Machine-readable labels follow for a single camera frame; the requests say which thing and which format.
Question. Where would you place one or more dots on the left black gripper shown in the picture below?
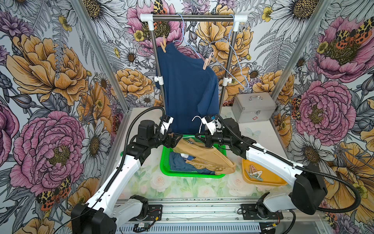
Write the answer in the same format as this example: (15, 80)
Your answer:
(173, 143)

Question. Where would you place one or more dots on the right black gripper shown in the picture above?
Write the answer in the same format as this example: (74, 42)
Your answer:
(208, 140)

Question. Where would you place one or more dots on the tan t-shirt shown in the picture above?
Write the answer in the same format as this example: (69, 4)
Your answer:
(209, 158)

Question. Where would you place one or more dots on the slate blue t-shirt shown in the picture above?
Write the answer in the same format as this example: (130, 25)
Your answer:
(179, 164)

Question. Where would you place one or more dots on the dark navy t-shirt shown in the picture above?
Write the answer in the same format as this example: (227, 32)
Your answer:
(190, 90)

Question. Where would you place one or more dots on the teal clothespin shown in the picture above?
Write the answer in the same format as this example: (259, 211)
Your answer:
(257, 177)

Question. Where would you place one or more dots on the light blue wire hanger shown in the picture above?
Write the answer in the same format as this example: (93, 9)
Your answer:
(228, 78)

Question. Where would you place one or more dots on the light blue hanger navy shirt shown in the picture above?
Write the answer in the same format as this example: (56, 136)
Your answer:
(185, 46)

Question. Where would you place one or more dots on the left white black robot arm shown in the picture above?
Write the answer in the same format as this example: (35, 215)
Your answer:
(117, 175)

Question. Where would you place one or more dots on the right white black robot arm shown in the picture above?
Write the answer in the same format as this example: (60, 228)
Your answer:
(308, 187)

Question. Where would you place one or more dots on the green perforated plastic basket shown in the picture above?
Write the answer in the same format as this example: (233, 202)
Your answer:
(165, 168)

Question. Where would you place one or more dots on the silver metal case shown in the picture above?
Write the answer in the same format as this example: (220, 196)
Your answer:
(253, 107)

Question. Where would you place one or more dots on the metal clothes rack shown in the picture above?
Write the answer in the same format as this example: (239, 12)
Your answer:
(150, 19)

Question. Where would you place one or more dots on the yellow plastic tray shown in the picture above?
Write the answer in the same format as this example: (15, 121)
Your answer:
(269, 178)

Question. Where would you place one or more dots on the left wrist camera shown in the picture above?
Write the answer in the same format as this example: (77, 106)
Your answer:
(165, 124)

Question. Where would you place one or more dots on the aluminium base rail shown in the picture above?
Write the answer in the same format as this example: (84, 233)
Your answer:
(220, 217)

